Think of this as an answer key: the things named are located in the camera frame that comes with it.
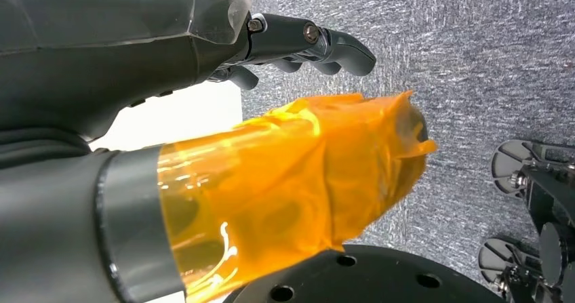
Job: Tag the black round base plate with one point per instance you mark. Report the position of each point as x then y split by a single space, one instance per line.
382 278

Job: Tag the grey caster wheel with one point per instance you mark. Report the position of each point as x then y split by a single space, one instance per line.
494 260
507 168

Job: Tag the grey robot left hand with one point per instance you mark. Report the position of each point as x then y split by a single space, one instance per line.
112 45

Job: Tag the black caster frame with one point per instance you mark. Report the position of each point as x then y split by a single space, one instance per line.
548 202

